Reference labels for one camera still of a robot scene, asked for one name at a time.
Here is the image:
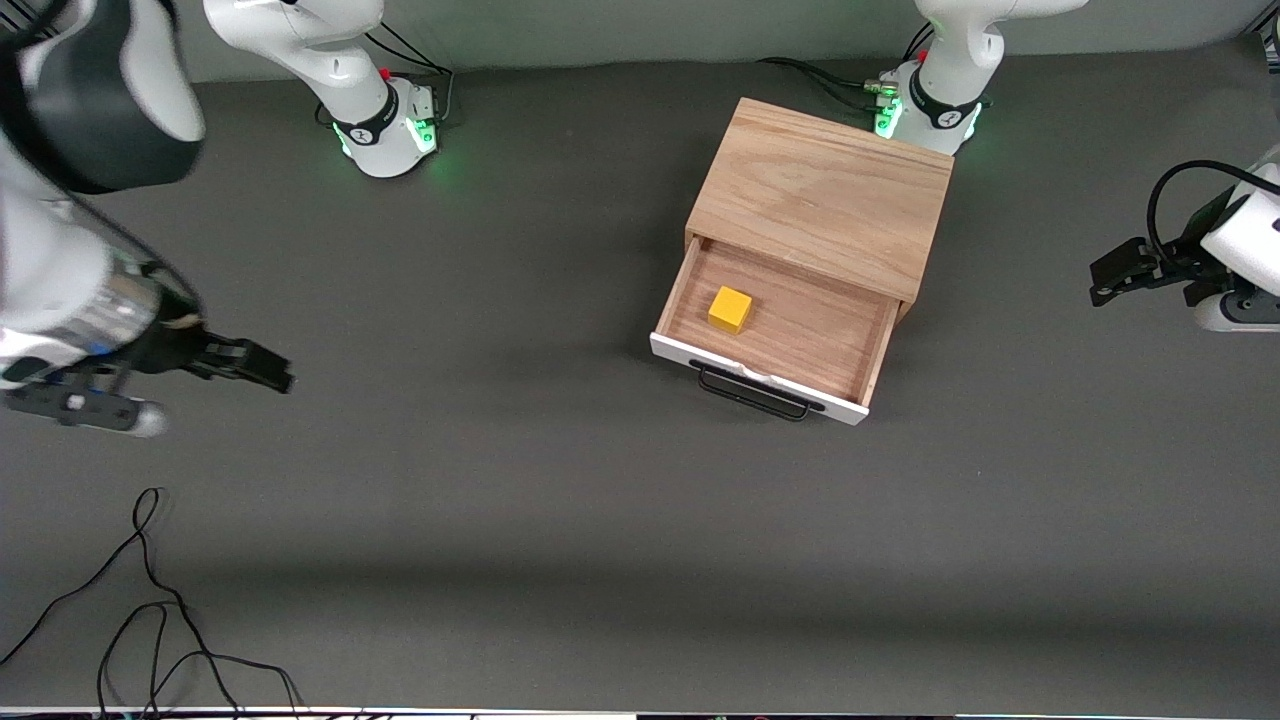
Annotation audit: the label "wooden drawer with white front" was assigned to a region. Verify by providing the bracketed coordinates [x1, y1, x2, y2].
[650, 237, 901, 427]

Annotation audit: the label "black metal drawer handle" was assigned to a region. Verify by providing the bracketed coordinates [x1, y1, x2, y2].
[692, 361, 827, 423]

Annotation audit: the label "yellow cube block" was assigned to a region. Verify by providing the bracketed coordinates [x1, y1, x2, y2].
[708, 286, 754, 336]

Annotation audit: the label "light wooden drawer cabinet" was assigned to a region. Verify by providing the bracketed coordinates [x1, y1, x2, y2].
[685, 97, 955, 323]

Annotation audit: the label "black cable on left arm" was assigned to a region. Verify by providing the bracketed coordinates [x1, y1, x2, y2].
[1145, 158, 1280, 263]

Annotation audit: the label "thin black loose cable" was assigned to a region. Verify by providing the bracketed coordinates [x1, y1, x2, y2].
[96, 602, 306, 720]
[0, 487, 246, 720]

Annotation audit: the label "black right arm base cables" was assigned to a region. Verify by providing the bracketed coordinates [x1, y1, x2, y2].
[315, 18, 458, 129]

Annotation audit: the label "black arm base cables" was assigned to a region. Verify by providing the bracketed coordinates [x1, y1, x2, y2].
[756, 22, 937, 114]
[315, 18, 458, 129]

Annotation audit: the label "black left arm base cables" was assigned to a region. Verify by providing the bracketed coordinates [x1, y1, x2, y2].
[756, 22, 937, 114]

